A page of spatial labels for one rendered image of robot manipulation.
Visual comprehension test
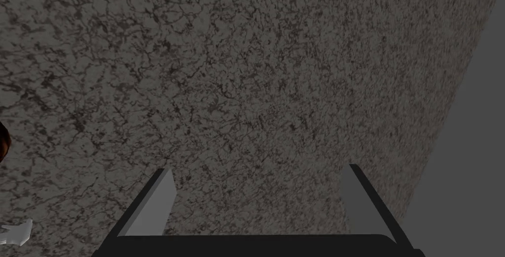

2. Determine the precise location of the silver metal utensil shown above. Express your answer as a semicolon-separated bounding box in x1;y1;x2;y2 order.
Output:
0;219;34;247

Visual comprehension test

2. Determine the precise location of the dark red round object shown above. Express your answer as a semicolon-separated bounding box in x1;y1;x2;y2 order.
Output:
0;122;12;164

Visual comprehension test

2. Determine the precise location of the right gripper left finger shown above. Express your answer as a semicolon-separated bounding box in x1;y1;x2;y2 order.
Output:
117;168;177;237

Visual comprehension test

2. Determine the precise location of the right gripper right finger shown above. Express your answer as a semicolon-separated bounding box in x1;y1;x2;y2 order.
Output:
341;164;413;246

